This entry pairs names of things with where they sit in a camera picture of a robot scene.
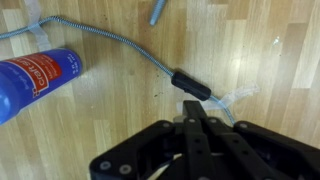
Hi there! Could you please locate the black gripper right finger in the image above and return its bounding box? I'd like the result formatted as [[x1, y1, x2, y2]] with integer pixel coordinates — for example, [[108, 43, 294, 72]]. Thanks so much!
[[203, 117, 277, 180]]

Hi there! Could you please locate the grey screw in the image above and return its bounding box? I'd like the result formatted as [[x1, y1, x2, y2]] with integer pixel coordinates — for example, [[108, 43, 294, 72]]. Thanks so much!
[[149, 0, 167, 26]]

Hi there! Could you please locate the braided lamp cable with switch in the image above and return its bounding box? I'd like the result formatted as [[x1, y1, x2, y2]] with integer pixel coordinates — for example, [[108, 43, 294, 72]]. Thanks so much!
[[0, 15, 237, 126]]

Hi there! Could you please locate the blue glue bottle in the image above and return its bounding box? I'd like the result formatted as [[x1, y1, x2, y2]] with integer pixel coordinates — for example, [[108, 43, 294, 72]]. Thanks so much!
[[0, 48, 82, 124]]

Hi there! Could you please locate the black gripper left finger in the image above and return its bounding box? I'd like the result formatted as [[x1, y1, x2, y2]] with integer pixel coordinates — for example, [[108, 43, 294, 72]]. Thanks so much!
[[183, 101, 214, 180]]

